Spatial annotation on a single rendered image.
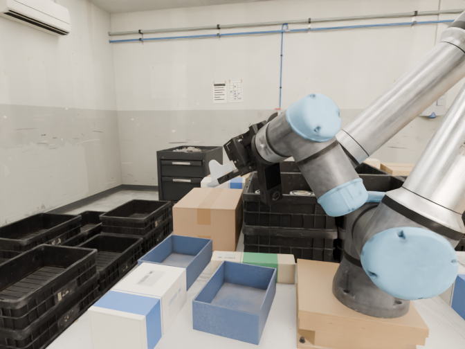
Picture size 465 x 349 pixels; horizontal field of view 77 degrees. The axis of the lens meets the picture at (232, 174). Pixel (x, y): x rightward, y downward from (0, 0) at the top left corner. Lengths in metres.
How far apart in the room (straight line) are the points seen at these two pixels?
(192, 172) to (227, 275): 1.74
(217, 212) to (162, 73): 4.00
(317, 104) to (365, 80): 4.05
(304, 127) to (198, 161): 2.06
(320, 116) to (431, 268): 0.26
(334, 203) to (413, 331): 0.31
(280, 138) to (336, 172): 0.10
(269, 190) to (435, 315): 0.51
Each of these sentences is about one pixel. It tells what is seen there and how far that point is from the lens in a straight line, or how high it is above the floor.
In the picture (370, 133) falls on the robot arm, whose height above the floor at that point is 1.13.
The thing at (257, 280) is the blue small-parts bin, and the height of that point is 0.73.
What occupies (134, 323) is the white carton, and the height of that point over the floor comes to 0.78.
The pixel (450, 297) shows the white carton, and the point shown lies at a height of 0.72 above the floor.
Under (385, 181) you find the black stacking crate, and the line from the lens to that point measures 1.37.
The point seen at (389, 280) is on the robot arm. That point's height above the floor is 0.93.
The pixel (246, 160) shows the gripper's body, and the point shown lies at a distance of 0.61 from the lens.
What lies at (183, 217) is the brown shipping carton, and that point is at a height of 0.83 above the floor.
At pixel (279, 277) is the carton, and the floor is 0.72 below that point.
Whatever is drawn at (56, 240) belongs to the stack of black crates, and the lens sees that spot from 1.88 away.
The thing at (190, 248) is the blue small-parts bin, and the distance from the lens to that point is 1.03.
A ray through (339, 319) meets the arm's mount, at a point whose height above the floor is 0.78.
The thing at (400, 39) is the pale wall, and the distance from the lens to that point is 4.68.
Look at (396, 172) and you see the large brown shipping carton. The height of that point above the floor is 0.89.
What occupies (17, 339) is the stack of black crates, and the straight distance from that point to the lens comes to 1.28.
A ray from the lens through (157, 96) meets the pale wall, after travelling 4.86.
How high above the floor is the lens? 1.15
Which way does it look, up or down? 10 degrees down
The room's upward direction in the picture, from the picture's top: straight up
